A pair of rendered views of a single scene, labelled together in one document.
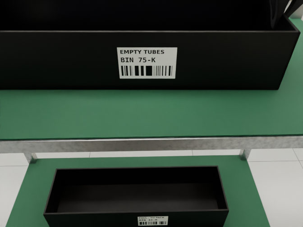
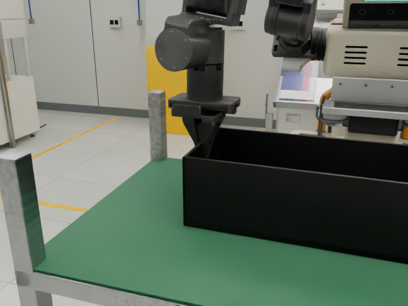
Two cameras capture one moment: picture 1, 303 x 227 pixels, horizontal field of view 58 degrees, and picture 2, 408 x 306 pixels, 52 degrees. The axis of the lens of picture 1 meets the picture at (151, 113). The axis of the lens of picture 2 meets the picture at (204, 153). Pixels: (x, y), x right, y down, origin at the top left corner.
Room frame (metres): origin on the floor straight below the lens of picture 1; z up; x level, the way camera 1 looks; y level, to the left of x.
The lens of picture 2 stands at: (1.09, -0.01, 1.26)
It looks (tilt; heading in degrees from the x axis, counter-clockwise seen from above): 19 degrees down; 199
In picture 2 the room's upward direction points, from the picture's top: straight up
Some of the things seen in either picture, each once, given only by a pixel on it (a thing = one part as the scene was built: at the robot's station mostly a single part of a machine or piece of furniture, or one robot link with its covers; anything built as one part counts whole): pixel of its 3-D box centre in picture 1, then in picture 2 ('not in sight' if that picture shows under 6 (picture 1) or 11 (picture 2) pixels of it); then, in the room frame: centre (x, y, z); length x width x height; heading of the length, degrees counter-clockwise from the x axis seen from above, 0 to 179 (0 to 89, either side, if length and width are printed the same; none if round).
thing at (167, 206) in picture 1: (137, 197); not in sight; (0.50, 0.05, 0.41); 0.57 x 0.17 x 0.11; 91
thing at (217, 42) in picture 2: not in sight; (203, 46); (0.48, -0.23, 1.21); 0.07 x 0.06 x 0.07; 173
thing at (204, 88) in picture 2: not in sight; (204, 86); (0.47, -0.22, 1.15); 0.10 x 0.07 x 0.07; 90
